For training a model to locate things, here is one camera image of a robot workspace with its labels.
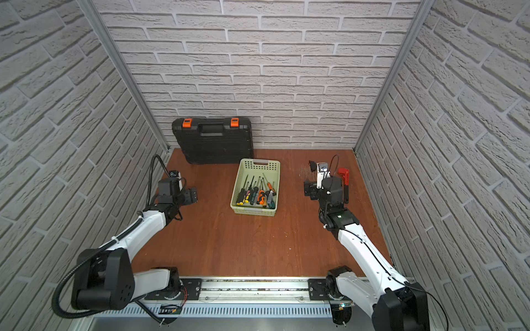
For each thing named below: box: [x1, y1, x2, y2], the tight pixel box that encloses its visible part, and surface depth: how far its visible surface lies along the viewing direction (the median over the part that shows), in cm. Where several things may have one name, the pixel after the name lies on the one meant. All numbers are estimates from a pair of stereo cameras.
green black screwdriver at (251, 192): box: [249, 175, 255, 206], surface depth 97 cm
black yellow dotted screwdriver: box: [236, 173, 249, 206], surface depth 99 cm
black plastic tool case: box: [171, 117, 254, 165], surface depth 96 cm
